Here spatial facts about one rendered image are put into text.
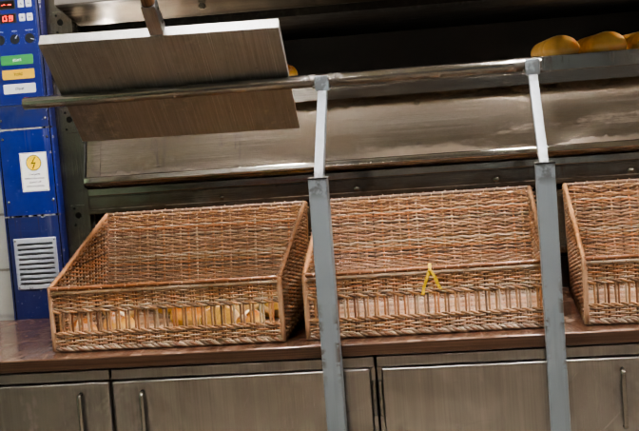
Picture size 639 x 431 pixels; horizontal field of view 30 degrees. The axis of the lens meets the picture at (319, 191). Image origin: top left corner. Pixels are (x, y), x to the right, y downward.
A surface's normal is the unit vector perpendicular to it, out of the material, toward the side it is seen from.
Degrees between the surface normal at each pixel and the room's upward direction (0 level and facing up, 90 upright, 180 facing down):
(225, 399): 90
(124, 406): 90
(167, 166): 70
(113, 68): 139
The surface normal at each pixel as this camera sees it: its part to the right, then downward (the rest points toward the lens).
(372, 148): -0.14, -0.25
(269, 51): -0.02, 0.81
